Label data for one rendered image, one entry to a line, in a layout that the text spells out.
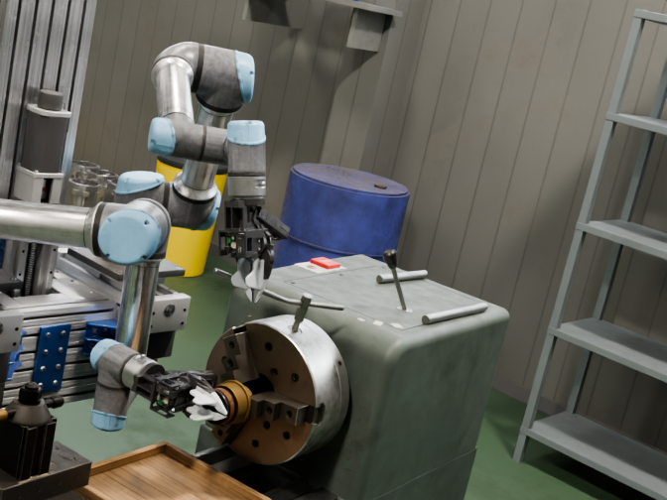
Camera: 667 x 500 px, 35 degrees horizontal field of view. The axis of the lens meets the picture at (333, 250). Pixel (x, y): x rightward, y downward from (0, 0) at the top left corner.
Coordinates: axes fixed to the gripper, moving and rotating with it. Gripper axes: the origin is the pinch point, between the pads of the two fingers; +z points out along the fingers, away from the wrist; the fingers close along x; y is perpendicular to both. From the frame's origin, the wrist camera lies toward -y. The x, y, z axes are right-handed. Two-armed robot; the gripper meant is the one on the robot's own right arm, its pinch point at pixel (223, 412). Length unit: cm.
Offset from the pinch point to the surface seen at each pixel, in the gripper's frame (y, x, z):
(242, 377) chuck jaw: -9.4, 4.3, -4.3
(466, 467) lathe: -85, -27, 17
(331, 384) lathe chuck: -20.9, 6.5, 10.6
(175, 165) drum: -317, -37, -323
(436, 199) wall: -378, -18, -172
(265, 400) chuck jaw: -9.1, 2.1, 3.1
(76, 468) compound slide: 32.6, -6.7, -5.6
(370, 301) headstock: -51, 17, -3
